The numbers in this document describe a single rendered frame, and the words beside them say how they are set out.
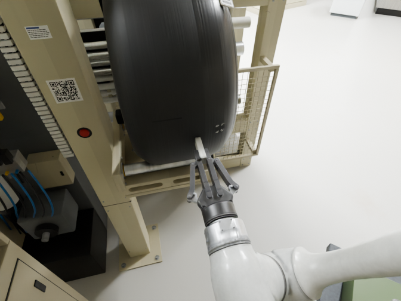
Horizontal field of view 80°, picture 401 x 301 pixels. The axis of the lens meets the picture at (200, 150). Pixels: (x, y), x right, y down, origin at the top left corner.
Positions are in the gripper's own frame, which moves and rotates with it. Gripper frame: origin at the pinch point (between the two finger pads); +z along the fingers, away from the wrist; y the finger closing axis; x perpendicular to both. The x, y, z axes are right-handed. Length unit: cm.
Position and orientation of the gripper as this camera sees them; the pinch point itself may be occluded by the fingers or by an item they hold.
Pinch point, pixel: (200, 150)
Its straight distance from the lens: 64.0
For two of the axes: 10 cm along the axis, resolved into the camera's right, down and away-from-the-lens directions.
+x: -0.3, 5.9, 8.0
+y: -9.7, 1.7, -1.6
